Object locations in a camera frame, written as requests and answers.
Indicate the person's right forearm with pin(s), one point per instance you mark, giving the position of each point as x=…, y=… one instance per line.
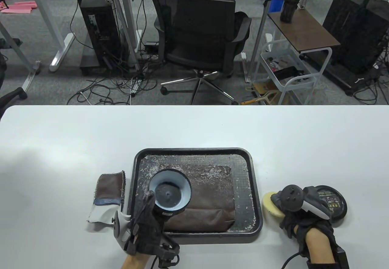
x=319, y=247

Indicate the person's left forearm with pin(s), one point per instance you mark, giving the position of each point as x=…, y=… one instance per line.
x=135, y=261

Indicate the pink sheets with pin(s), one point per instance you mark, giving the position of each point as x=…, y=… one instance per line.
x=18, y=7

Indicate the brown microfibre cloth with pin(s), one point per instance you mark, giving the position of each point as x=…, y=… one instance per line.
x=111, y=187

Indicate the black leather care cream jar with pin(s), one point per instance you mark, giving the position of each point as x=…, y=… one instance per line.
x=168, y=190

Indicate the person's left hand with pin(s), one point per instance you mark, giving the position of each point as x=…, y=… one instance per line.
x=149, y=235

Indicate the black computer tower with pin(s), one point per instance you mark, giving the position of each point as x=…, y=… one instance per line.
x=100, y=29

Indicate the white power strip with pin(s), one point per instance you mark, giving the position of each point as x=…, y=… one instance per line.
x=135, y=86

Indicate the black mesh office chair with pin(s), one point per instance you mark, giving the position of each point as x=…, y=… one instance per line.
x=197, y=22

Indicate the cardboard box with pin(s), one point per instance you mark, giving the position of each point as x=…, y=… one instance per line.
x=273, y=89

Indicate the white metal trolley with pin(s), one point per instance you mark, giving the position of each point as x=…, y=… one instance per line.
x=291, y=83

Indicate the black plastic tray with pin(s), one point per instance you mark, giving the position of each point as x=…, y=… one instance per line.
x=243, y=171

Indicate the yellow round sponge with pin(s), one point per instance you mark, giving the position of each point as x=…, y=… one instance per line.
x=269, y=208

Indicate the black round jar lid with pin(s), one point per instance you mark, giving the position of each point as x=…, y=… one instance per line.
x=335, y=205

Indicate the black power adapter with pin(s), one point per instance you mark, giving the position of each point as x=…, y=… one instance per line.
x=151, y=47

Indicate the dark desk with white legs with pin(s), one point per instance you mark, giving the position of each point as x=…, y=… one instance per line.
x=45, y=16

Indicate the brown wooden trolley top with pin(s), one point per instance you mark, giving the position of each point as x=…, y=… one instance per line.
x=304, y=29

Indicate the black water bottle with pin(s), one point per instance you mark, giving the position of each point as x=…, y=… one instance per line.
x=288, y=7

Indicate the black equipment case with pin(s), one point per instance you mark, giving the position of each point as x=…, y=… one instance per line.
x=355, y=32

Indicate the person's right hand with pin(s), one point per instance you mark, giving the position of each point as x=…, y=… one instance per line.
x=296, y=223

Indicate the white desk leg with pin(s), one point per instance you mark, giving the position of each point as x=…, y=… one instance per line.
x=18, y=53

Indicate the black round hand tracker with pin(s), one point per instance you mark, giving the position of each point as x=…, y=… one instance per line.
x=291, y=197
x=120, y=229

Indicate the flat black device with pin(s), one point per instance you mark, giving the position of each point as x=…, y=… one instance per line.
x=287, y=73

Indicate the brown leather bag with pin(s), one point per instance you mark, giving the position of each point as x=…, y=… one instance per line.
x=209, y=202

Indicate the blue box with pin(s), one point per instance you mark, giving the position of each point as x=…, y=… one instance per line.
x=276, y=5

